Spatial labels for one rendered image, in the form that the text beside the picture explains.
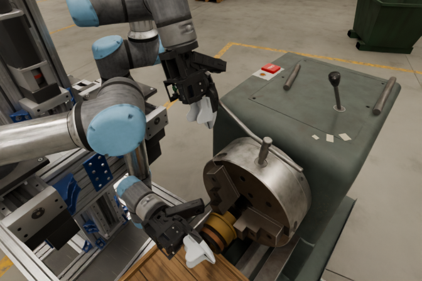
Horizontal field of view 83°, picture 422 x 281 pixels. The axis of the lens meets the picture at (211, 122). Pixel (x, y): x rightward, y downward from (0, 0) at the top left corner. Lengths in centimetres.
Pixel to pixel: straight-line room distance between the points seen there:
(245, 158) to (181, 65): 30
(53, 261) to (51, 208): 99
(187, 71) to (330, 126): 47
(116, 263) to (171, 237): 104
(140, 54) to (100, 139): 52
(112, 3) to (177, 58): 18
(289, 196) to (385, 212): 179
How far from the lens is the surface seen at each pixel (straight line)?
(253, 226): 68
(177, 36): 49
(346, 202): 157
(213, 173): 66
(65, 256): 183
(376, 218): 233
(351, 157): 72
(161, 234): 68
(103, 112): 53
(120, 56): 98
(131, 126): 52
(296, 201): 67
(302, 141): 72
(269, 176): 63
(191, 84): 50
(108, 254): 173
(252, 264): 91
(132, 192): 76
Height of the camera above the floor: 171
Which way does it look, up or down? 39 degrees down
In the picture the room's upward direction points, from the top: straight up
